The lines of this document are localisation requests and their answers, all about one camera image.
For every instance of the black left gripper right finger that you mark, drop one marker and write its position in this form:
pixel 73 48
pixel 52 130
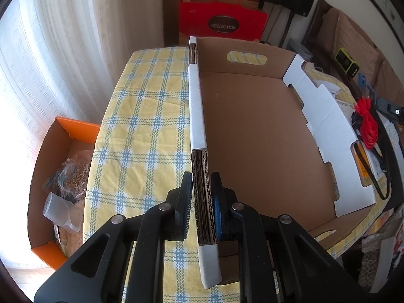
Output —
pixel 278 261

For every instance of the clear plastic cup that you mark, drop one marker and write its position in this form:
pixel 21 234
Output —
pixel 63 213

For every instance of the red collection gift bag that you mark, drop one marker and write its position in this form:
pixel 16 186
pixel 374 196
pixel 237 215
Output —
pixel 217 19

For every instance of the brown cardboard tray box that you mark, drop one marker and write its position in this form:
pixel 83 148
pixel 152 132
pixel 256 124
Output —
pixel 279 140

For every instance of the white sheer curtain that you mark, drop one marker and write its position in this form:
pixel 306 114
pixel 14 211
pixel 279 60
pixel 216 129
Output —
pixel 58 58

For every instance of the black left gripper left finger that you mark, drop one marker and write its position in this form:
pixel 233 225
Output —
pixel 124 260

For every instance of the orange cardboard box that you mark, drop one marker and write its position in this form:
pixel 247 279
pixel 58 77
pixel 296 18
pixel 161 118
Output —
pixel 64 139

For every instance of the plastic bag of snacks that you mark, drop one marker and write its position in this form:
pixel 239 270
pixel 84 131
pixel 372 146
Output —
pixel 69 181

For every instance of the yellow green small device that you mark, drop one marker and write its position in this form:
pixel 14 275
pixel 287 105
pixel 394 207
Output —
pixel 346 62

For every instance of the orange hard drive box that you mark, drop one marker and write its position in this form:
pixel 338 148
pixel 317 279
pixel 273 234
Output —
pixel 360 157

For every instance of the brown cushioned sofa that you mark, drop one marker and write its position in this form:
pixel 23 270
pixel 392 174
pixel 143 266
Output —
pixel 329 30

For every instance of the yellow blue plaid tablecloth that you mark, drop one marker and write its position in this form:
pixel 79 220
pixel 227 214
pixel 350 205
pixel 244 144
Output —
pixel 142 151

